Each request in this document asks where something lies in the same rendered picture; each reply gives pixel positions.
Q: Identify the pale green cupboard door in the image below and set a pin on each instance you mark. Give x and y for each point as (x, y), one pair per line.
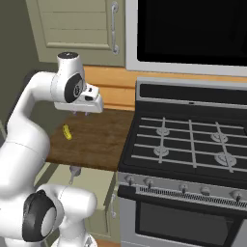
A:
(77, 29)

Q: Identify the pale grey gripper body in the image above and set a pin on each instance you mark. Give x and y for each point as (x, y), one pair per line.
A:
(87, 105)

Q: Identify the silver oven door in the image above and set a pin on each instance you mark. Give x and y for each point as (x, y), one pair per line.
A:
(180, 225)

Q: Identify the silver and black stove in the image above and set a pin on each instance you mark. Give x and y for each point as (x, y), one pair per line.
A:
(186, 141)

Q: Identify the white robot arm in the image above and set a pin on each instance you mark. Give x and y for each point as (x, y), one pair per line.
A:
(22, 154)

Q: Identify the silver stove knob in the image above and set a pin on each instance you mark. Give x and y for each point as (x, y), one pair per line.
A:
(183, 187)
(130, 180)
(205, 190)
(237, 195)
(149, 182)

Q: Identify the grey measuring cup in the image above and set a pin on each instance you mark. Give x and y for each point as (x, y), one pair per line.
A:
(75, 171)

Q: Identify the pale green drawer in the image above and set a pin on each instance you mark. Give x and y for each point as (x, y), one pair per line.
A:
(96, 189)

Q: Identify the black and silver microwave oven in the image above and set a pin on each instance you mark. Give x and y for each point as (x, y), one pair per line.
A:
(189, 32)

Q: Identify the yellow banana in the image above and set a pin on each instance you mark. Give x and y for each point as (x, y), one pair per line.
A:
(67, 132)

